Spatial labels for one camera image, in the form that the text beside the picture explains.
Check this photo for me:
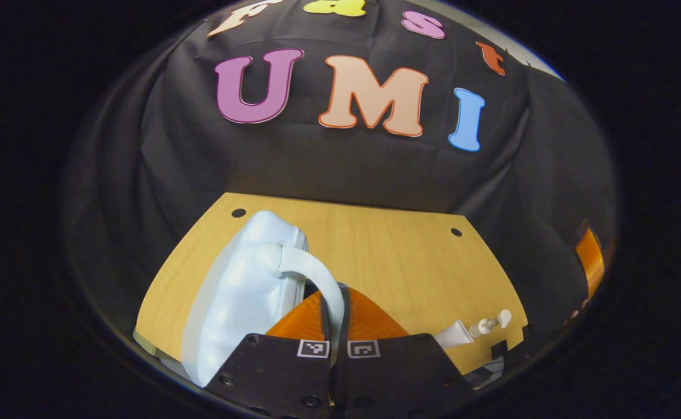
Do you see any black backdrop cloth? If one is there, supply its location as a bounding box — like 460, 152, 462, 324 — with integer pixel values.
61, 0, 619, 350

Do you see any white pump bottle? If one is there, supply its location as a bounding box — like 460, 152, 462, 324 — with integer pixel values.
469, 309, 513, 339

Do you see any white squeeze tube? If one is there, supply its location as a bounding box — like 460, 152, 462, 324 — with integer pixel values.
433, 319, 475, 349

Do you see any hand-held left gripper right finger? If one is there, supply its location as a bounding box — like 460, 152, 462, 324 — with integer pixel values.
336, 283, 475, 419

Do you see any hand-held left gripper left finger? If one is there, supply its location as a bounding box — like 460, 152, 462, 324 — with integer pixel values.
205, 289, 336, 419

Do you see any light blue suitcase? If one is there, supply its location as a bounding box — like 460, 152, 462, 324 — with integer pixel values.
180, 209, 347, 388

